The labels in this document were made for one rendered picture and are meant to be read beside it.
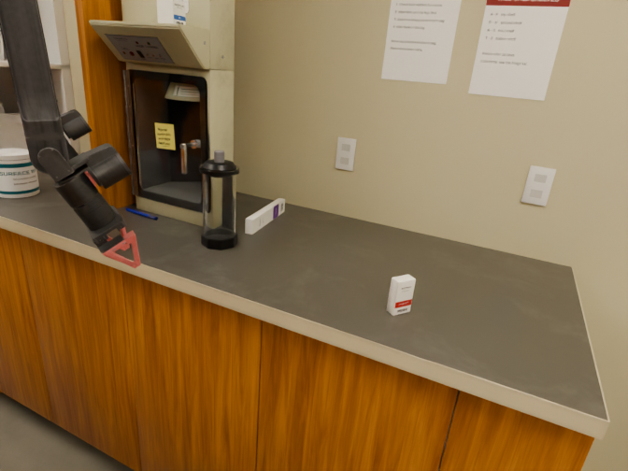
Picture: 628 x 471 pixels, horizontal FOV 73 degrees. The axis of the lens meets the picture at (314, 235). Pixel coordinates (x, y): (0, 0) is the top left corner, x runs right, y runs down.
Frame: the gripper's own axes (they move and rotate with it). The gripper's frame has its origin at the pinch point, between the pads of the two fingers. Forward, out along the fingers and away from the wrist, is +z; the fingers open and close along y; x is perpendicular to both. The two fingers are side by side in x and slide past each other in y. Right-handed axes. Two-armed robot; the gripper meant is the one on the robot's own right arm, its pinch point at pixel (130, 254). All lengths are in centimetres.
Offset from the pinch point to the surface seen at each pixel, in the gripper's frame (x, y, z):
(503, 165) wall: -101, -14, 38
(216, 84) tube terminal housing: -45, 33, -13
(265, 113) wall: -67, 61, 12
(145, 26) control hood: -35, 36, -33
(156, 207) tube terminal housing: -13, 52, 16
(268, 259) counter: -26.7, 5.2, 26.5
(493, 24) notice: -115, -4, 1
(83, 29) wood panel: -25, 60, -37
